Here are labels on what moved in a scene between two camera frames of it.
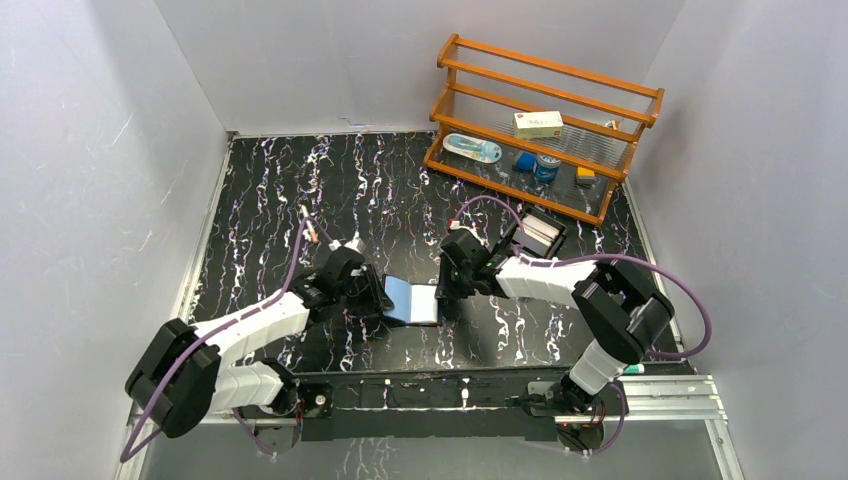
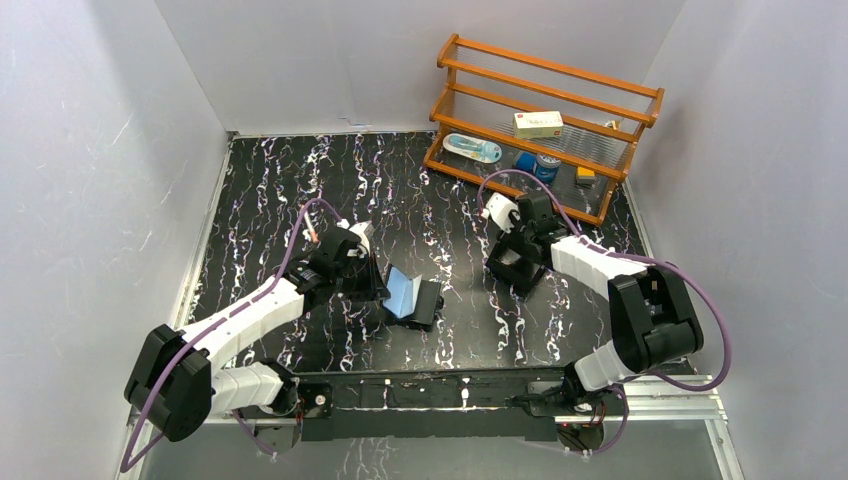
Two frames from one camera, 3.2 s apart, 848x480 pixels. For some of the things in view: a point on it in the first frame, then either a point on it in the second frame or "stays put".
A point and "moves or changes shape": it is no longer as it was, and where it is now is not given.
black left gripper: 370,289 to 370,279
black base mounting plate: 485,406 stays put
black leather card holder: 414,304 moves or changes shape
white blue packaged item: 472,148 stays put
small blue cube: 526,161 stays put
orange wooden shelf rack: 559,139 stays put
